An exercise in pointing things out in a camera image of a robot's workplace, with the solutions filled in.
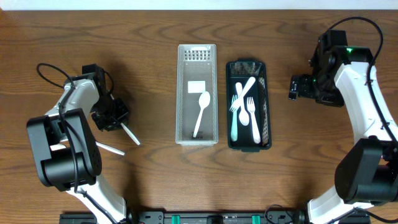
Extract white spoon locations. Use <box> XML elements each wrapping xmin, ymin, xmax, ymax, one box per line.
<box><xmin>50</xmin><ymin>144</ymin><xmax>67</xmax><ymax>151</ymax></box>
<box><xmin>193</xmin><ymin>91</ymin><xmax>211</xmax><ymax>138</ymax></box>
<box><xmin>96</xmin><ymin>142</ymin><xmax>125</xmax><ymax>156</ymax></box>
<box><xmin>235</xmin><ymin>82</ymin><xmax>249</xmax><ymax>126</ymax></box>

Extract white fork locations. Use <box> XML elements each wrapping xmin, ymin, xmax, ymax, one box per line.
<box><xmin>229</xmin><ymin>77</ymin><xmax>256</xmax><ymax>112</ymax></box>
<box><xmin>246</xmin><ymin>96</ymin><xmax>261</xmax><ymax>144</ymax></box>

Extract pale green plastic fork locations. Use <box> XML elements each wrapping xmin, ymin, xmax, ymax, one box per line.
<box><xmin>230</xmin><ymin>111</ymin><xmax>238</xmax><ymax>142</ymax></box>

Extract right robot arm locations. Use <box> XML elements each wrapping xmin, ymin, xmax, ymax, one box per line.
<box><xmin>289</xmin><ymin>30</ymin><xmax>397</xmax><ymax>223</ymax></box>

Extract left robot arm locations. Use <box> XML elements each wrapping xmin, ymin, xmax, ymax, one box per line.
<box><xmin>26</xmin><ymin>64</ymin><xmax>137</xmax><ymax>223</ymax></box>

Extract black plastic basket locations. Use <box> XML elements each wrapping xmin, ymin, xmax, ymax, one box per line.
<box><xmin>226</xmin><ymin>59</ymin><xmax>272</xmax><ymax>152</ymax></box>

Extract white label in basket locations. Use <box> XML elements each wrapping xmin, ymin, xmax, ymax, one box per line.
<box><xmin>187</xmin><ymin>80</ymin><xmax>206</xmax><ymax>93</ymax></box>

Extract clear plastic basket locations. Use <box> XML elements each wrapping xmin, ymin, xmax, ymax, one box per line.
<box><xmin>175</xmin><ymin>44</ymin><xmax>218</xmax><ymax>146</ymax></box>

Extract left black cable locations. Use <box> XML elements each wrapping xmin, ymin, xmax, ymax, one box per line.
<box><xmin>35</xmin><ymin>62</ymin><xmax>119</xmax><ymax>224</ymax></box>

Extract black cable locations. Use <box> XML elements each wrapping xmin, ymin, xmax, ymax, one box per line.
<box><xmin>35</xmin><ymin>62</ymin><xmax>119</xmax><ymax>224</ymax></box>
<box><xmin>326</xmin><ymin>16</ymin><xmax>398</xmax><ymax>144</ymax></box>

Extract right black cable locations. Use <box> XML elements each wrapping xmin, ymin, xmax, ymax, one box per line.
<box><xmin>326</xmin><ymin>16</ymin><xmax>398</xmax><ymax>144</ymax></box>

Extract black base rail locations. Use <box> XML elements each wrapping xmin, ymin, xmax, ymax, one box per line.
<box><xmin>58</xmin><ymin>207</ymin><xmax>371</xmax><ymax>224</ymax></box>

